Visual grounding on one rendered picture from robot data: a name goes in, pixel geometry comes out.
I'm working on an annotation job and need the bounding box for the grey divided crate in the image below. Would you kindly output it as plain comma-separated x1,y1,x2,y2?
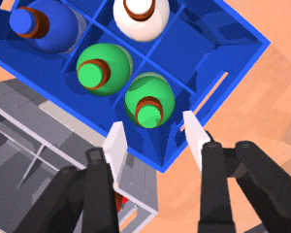
0,78,157,233

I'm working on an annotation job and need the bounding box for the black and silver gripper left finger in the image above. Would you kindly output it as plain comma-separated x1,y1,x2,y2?
13,121,128,233

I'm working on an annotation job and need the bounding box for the blue plastic bottle crate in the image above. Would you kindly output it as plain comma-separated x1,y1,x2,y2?
0,0,248,152

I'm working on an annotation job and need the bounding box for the red bottle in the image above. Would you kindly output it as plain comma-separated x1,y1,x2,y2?
115,191,129,213

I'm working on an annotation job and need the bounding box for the green bottle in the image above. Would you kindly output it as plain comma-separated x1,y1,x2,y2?
76,43,134,96
124,72,176,128

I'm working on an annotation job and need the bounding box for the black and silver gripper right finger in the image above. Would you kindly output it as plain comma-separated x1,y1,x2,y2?
183,111,291,233

